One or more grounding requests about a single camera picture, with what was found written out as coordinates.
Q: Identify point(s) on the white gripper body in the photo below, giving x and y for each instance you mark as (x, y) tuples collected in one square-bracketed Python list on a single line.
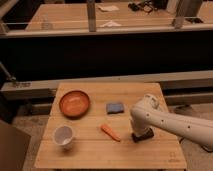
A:
[(151, 101)]

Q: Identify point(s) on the black eraser block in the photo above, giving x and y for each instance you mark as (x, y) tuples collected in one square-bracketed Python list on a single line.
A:
[(149, 134)]

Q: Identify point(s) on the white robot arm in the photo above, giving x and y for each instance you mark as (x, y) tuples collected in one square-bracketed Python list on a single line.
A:
[(146, 113)]

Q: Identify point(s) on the blue sponge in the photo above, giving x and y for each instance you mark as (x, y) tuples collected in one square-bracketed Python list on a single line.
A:
[(114, 108)]

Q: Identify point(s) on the orange carrot toy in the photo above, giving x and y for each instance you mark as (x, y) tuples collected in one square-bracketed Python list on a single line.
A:
[(110, 132)]

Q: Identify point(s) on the orange bowl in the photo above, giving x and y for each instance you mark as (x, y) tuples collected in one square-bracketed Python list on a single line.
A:
[(74, 104)]

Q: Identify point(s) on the white folded paper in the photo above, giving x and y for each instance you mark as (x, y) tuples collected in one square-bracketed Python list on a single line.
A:
[(111, 24)]

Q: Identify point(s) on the black gear on far table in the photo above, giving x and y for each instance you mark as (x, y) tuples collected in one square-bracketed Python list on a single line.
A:
[(146, 6)]

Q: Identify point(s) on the white cup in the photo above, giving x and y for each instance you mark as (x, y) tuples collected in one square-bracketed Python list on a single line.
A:
[(63, 136)]

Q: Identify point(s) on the white paper on far table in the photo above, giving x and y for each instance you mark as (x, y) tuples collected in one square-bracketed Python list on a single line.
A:
[(108, 8)]

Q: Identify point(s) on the brown cardboard box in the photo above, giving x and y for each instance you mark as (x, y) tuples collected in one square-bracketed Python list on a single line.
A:
[(13, 147)]

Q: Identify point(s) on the grey right post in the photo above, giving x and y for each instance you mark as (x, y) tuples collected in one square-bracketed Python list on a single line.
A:
[(180, 13)]

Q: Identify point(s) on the grey vertical post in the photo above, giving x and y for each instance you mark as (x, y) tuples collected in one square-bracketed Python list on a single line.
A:
[(91, 15)]

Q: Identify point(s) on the metal clamp bracket left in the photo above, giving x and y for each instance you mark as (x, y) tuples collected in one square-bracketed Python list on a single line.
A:
[(12, 79)]

